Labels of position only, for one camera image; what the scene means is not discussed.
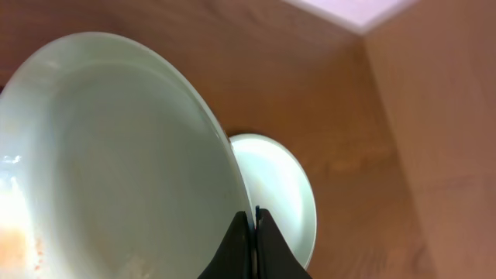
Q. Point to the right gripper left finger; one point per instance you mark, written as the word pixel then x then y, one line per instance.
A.
pixel 232 260

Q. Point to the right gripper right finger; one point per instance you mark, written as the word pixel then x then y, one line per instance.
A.
pixel 274 257

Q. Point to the light green plate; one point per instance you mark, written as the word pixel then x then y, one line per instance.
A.
pixel 276 181
pixel 123 169

